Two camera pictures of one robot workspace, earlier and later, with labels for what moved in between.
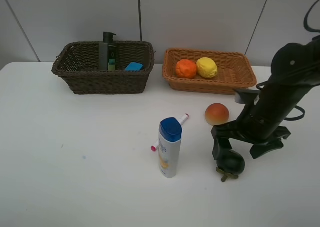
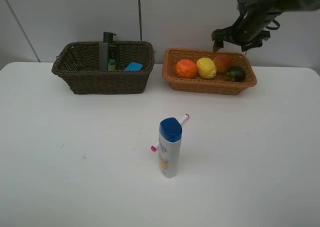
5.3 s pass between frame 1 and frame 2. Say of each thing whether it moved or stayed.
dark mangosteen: moved
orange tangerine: stayed
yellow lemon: stayed
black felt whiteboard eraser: stayed
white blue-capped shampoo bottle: stayed
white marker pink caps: stayed
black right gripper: moved
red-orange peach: moved
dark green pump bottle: stayed
